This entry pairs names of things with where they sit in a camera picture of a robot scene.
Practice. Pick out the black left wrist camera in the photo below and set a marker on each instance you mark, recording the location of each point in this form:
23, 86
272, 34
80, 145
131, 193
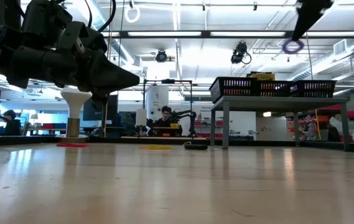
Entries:
86, 35

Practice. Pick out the black background robot arm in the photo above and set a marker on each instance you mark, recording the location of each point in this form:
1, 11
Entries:
186, 114

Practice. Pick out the white bulb brass lamp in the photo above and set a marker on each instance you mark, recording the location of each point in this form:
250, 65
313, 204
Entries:
74, 102

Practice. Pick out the black overhead camera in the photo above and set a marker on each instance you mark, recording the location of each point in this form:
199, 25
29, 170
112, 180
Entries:
161, 56

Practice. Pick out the Crayola crayon box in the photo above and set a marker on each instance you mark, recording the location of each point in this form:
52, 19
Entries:
262, 76

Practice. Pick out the red storage bin shelf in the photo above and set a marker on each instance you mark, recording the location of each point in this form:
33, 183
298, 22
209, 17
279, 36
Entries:
332, 107

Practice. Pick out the black table frame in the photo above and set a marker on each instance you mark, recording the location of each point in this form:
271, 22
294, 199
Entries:
24, 140

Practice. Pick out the person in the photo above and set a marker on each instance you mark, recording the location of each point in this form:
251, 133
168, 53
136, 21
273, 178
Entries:
164, 121
12, 124

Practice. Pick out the red rubber band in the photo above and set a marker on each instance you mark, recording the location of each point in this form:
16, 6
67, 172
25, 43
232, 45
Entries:
71, 145

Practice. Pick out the black overhead frame beam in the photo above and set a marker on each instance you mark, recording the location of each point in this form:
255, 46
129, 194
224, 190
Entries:
206, 34

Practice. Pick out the black background rig frame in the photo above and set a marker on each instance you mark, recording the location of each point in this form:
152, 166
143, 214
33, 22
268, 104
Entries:
167, 81

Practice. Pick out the yellow pole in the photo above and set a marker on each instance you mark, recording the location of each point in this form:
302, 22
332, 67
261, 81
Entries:
318, 124

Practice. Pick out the yellow rubber band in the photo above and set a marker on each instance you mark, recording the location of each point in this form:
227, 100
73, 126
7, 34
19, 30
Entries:
155, 147

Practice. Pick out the grey metal shelf riser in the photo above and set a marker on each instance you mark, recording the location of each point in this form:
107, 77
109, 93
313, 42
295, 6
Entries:
226, 124

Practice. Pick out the white paper sheet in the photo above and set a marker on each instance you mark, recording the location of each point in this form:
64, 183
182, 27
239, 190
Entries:
141, 117

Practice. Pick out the black slotted plastic basket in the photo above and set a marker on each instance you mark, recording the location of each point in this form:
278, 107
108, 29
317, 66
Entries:
232, 88
273, 89
313, 88

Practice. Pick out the black monitor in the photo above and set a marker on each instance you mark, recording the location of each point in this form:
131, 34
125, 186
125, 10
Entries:
113, 109

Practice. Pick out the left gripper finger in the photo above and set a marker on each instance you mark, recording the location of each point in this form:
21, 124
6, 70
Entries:
114, 76
100, 99

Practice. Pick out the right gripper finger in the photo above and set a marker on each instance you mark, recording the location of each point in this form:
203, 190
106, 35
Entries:
307, 15

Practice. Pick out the white LED light bar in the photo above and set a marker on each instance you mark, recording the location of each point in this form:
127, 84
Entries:
245, 33
111, 33
164, 33
338, 33

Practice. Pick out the white column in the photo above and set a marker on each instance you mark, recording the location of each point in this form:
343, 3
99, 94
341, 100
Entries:
157, 99

